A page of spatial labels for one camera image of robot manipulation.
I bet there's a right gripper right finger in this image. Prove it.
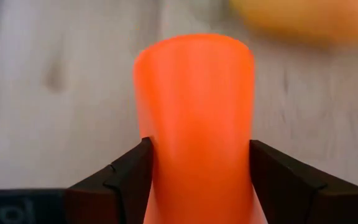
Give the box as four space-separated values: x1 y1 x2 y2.
249 139 358 224

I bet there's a yellow mottled toy fruit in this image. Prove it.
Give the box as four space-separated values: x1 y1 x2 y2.
228 0 358 47

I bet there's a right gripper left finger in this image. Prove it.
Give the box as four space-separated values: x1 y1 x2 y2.
0 136 154 224

